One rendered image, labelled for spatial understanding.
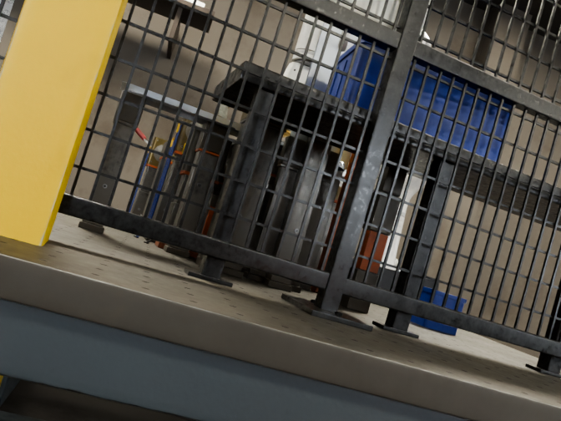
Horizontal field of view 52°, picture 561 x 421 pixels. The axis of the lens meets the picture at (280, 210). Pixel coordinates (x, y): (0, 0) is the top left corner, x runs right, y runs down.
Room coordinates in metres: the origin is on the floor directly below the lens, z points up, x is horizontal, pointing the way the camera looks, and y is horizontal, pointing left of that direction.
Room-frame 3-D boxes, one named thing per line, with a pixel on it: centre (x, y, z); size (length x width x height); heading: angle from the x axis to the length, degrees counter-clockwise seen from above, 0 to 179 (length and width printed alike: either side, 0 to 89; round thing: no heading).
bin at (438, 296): (1.42, -0.43, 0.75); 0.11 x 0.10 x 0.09; 18
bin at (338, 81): (1.05, -0.18, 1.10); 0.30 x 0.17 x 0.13; 102
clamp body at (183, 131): (1.43, 0.27, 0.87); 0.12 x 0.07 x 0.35; 108
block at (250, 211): (1.14, 0.08, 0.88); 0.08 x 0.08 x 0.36; 18
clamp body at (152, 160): (2.39, 0.55, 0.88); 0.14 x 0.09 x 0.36; 108
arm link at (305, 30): (1.44, 0.04, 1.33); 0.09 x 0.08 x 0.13; 58
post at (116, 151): (1.18, 0.36, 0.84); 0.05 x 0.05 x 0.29; 18
